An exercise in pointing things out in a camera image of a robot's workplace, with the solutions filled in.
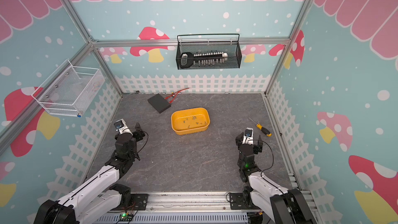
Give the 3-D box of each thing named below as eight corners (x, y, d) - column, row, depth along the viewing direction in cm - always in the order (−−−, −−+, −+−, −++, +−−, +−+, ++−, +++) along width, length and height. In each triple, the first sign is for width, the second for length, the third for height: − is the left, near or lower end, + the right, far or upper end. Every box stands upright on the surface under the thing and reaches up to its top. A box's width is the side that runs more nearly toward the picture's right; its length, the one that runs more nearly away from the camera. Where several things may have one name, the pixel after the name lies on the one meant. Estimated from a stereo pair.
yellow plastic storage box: (173, 137, 99) (171, 132, 94) (171, 117, 109) (170, 111, 104) (211, 131, 102) (212, 125, 97) (206, 111, 112) (206, 106, 107)
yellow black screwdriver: (268, 138, 99) (269, 136, 97) (247, 119, 108) (248, 117, 106) (271, 135, 100) (272, 134, 98) (250, 117, 109) (251, 115, 107)
